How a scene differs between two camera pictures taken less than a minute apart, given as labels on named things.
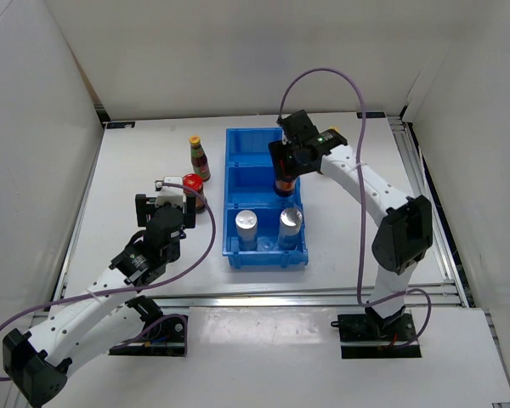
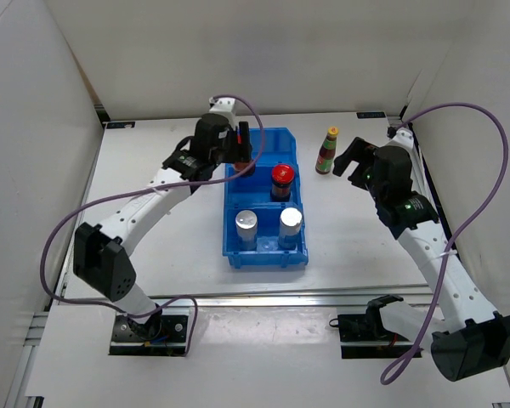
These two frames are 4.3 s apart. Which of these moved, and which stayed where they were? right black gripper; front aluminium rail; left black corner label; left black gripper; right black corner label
Moved: right black gripper; left black gripper
Stayed: right black corner label; left black corner label; front aluminium rail
